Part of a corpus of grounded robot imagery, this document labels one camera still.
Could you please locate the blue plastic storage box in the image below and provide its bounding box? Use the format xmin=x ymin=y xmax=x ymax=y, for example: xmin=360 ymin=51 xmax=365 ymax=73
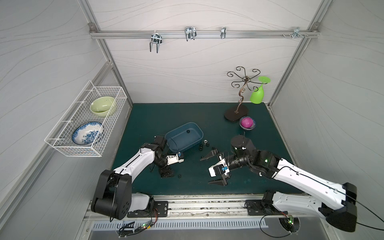
xmin=165 ymin=122 xmax=204 ymax=153

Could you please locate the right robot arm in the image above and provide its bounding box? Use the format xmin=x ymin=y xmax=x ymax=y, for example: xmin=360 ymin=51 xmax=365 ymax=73
xmin=201 ymin=135 xmax=358 ymax=233

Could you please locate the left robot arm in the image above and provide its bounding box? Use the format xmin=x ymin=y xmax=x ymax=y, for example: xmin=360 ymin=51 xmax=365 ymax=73
xmin=91 ymin=136 xmax=174 ymax=221

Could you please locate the black nut cluster left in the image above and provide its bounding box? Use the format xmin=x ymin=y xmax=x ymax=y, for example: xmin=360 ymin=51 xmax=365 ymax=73
xmin=199 ymin=143 xmax=210 ymax=151

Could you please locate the green table mat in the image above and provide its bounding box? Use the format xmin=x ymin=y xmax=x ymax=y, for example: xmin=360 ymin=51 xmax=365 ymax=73
xmin=113 ymin=103 xmax=299 ymax=195

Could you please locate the purple ball in bowl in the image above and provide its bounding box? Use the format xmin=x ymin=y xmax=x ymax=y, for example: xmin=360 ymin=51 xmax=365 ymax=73
xmin=239 ymin=116 xmax=256 ymax=131

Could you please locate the dark metal jewelry stand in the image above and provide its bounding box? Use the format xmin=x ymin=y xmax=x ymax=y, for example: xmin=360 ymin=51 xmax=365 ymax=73
xmin=224 ymin=66 xmax=262 ymax=122

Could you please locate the green plastic goblet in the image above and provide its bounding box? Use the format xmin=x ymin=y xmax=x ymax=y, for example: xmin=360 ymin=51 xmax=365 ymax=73
xmin=250 ymin=76 xmax=271 ymax=104

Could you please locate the blue white patterned bowl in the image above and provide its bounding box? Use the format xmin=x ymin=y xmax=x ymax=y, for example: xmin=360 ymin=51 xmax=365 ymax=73
xmin=72 ymin=122 xmax=104 ymax=146

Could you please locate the green ceramic bowl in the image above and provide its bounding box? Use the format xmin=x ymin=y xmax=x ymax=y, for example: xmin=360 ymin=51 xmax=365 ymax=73
xmin=90 ymin=96 xmax=117 ymax=118

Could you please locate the metal hook centre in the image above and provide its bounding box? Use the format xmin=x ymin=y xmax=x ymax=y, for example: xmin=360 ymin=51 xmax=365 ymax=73
xmin=185 ymin=27 xmax=197 ymax=42

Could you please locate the small metal hook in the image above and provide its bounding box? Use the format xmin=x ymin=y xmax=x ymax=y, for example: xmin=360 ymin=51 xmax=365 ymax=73
xmin=221 ymin=27 xmax=227 ymax=39

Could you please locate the metal double hook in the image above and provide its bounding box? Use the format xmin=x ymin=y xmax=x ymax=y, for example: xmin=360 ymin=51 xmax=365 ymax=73
xmin=150 ymin=33 xmax=163 ymax=53

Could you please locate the metal hook right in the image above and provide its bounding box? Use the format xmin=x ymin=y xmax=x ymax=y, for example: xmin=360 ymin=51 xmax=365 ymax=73
xmin=282 ymin=28 xmax=309 ymax=39

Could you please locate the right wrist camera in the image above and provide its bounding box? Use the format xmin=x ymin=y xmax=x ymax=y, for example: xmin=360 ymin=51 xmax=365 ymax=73
xmin=209 ymin=159 xmax=230 ymax=178

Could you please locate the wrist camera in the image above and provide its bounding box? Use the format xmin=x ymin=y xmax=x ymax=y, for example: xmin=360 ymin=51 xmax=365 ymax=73
xmin=166 ymin=152 xmax=184 ymax=166
xmin=209 ymin=159 xmax=230 ymax=178

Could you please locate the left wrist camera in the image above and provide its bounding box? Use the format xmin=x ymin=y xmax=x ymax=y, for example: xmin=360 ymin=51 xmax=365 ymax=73
xmin=166 ymin=152 xmax=184 ymax=166

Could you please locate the aluminium front rail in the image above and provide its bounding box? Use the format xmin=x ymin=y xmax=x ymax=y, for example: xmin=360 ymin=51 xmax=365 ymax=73
xmin=83 ymin=194 xmax=331 ymax=221

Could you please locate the aluminium rail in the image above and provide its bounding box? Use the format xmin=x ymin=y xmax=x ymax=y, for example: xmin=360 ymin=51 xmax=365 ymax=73
xmin=83 ymin=194 xmax=331 ymax=221
xmin=90 ymin=30 xmax=321 ymax=40

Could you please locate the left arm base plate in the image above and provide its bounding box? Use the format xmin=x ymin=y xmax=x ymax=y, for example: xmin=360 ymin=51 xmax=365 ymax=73
xmin=127 ymin=201 xmax=169 ymax=218

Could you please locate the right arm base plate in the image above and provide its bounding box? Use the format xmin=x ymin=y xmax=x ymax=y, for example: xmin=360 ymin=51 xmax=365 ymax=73
xmin=244 ymin=200 xmax=288 ymax=216

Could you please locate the white wire basket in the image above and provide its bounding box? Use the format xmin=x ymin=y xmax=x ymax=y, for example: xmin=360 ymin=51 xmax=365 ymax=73
xmin=45 ymin=81 xmax=127 ymax=158

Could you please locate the aluminium top rail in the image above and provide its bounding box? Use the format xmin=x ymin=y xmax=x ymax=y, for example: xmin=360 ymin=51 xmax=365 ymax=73
xmin=90 ymin=30 xmax=321 ymax=40

